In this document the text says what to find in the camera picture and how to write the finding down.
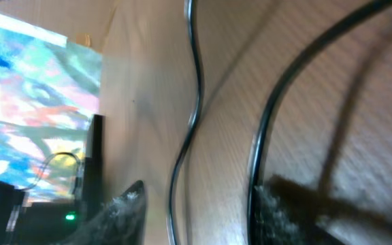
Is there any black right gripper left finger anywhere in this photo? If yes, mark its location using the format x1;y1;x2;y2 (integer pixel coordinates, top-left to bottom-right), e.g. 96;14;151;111
57;180;147;245

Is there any black micro USB cable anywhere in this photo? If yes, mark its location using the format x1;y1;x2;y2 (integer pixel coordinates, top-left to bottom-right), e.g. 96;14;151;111
246;0;392;245

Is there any black mounting rail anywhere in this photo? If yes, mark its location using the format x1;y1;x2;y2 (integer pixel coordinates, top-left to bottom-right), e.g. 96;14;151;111
82;114;104;221

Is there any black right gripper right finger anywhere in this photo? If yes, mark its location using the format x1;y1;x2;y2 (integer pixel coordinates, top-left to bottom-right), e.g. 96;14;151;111
252;186;342;245

